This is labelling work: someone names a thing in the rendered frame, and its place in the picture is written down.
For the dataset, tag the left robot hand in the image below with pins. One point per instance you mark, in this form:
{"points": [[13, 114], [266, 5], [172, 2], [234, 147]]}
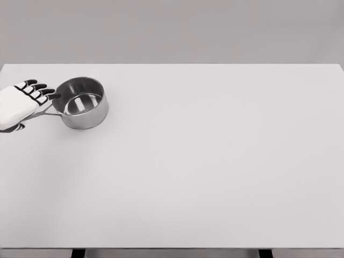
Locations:
{"points": [[16, 103]]}

